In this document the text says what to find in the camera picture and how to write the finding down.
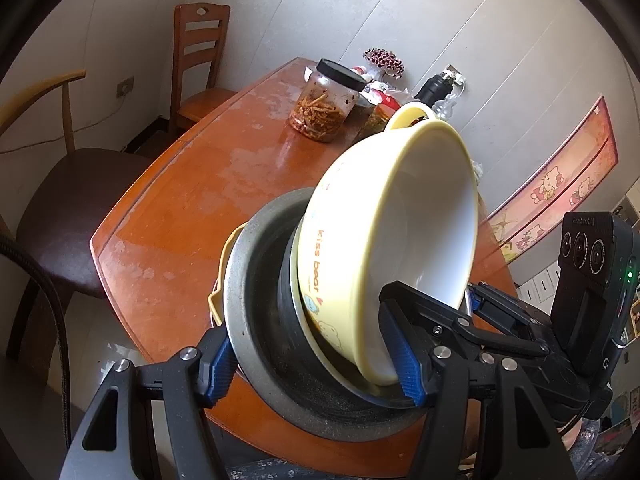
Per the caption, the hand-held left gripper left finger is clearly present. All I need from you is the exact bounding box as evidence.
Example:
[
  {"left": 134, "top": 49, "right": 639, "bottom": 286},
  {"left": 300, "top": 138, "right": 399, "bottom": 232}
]
[{"left": 60, "top": 327, "right": 238, "bottom": 480}]

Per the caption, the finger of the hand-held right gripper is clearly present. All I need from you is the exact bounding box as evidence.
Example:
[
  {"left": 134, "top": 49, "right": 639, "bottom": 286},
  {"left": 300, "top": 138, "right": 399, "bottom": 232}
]
[
  {"left": 377, "top": 280, "right": 556, "bottom": 361},
  {"left": 465, "top": 282, "right": 556, "bottom": 341}
]

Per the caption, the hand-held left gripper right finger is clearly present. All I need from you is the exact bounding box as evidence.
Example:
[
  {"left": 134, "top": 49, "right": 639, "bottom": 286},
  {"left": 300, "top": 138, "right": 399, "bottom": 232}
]
[{"left": 377, "top": 302, "right": 578, "bottom": 480}]

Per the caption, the round metal pan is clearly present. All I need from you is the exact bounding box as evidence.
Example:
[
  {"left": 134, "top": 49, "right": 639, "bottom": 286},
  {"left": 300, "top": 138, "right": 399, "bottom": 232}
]
[{"left": 222, "top": 187, "right": 436, "bottom": 443}]

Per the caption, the wide steel bowl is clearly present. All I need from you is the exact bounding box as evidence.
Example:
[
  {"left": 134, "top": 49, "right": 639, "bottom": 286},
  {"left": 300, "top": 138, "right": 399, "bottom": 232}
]
[{"left": 276, "top": 232, "right": 426, "bottom": 408}]

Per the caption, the yellow shell-shaped plate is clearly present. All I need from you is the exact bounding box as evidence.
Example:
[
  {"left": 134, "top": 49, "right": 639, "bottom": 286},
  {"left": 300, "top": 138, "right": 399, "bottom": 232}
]
[{"left": 207, "top": 221, "right": 247, "bottom": 333}]

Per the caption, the yellow bowl white inside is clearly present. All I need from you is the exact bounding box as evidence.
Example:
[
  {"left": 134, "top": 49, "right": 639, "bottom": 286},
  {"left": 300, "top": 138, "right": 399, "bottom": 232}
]
[{"left": 296, "top": 101, "right": 480, "bottom": 387}]

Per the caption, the white cabinet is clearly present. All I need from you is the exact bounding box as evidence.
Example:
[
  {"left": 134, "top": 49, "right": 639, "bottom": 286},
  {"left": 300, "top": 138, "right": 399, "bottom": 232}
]
[{"left": 515, "top": 195, "right": 640, "bottom": 341}]

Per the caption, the person's floral clothing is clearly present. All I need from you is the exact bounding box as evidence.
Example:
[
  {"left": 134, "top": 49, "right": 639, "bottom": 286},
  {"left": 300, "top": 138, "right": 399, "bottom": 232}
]
[{"left": 225, "top": 417, "right": 621, "bottom": 480}]

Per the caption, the pink cartoon door curtain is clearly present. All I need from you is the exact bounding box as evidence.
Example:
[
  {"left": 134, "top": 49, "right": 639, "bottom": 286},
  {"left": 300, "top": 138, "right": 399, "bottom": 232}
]
[{"left": 487, "top": 95, "right": 621, "bottom": 266}]

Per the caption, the red-lid chilli jar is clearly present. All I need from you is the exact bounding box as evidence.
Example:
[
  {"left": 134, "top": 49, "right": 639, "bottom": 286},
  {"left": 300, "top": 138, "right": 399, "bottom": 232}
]
[{"left": 357, "top": 92, "right": 403, "bottom": 143}]

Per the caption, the curved wooden armchair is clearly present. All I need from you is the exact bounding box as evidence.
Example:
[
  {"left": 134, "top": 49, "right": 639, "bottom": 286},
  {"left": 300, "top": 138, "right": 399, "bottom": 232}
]
[{"left": 0, "top": 69, "right": 156, "bottom": 361}]

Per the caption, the black thermos bottle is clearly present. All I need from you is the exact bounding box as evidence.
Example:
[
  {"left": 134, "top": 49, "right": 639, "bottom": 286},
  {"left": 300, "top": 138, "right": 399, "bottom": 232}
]
[{"left": 415, "top": 74, "right": 453, "bottom": 111}]

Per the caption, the black-lid pickle jar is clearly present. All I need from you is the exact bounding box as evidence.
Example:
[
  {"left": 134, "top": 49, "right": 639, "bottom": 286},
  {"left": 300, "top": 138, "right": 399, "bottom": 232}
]
[{"left": 287, "top": 59, "right": 368, "bottom": 143}]

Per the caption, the beaded flower ornament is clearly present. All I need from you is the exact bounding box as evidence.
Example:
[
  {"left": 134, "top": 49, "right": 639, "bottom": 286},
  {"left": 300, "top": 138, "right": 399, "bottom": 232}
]
[{"left": 362, "top": 48, "right": 405, "bottom": 79}]

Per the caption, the wooden slat-back chair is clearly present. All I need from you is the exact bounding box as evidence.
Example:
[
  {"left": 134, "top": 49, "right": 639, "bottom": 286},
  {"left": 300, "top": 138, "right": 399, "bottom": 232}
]
[{"left": 167, "top": 3, "right": 238, "bottom": 146}]

